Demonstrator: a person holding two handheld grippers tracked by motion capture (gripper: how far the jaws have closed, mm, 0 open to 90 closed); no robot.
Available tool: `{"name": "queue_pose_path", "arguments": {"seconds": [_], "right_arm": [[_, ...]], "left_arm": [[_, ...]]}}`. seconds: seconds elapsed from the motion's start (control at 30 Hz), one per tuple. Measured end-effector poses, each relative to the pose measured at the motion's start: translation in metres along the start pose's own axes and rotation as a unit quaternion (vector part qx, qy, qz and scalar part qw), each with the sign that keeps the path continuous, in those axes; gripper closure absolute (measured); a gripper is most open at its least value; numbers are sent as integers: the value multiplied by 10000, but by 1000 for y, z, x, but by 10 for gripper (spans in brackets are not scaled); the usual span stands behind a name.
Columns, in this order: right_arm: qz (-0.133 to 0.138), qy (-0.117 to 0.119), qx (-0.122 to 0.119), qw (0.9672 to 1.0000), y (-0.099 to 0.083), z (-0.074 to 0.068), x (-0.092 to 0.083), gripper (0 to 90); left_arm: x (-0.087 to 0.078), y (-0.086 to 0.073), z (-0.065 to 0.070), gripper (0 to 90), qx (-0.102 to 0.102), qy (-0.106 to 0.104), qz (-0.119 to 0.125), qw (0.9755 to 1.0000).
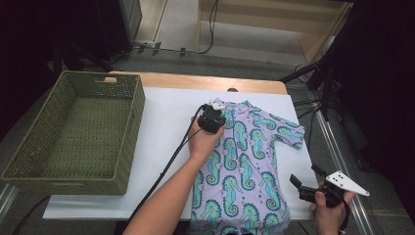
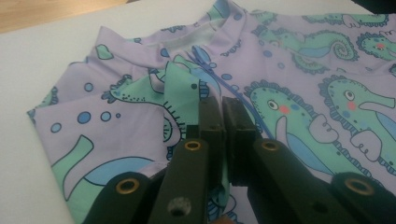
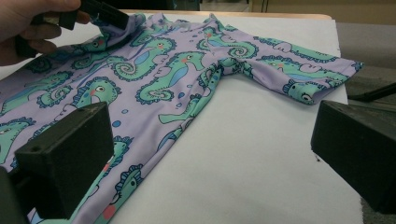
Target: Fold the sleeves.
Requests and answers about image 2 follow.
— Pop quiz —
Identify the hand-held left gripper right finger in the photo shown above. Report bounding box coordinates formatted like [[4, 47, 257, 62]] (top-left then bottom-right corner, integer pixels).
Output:
[[222, 96, 358, 224]]

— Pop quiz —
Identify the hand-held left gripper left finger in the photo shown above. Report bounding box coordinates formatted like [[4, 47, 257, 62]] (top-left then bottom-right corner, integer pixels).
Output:
[[148, 96, 226, 224]]

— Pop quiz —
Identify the purple seahorse print baby suit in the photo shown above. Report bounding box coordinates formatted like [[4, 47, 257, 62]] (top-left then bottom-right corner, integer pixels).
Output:
[[27, 0, 396, 224]]

